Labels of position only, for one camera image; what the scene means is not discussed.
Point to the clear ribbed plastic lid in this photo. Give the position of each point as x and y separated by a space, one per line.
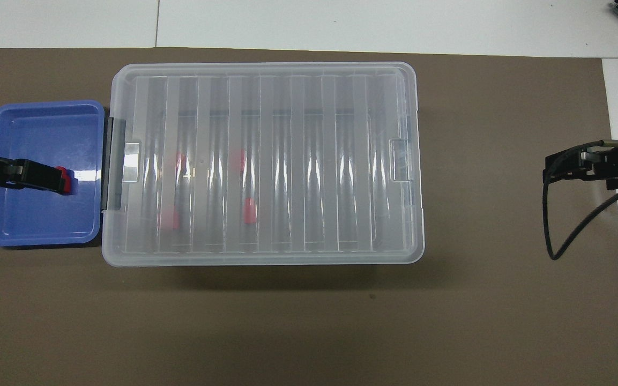
314 214

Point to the clear plastic storage box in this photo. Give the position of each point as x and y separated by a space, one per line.
287 110

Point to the brown table mat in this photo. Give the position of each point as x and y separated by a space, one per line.
308 321

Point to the red toy block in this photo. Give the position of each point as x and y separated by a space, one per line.
169 219
62 172
249 210
242 160
181 161

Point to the blue plastic tray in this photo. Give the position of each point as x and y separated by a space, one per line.
46 220

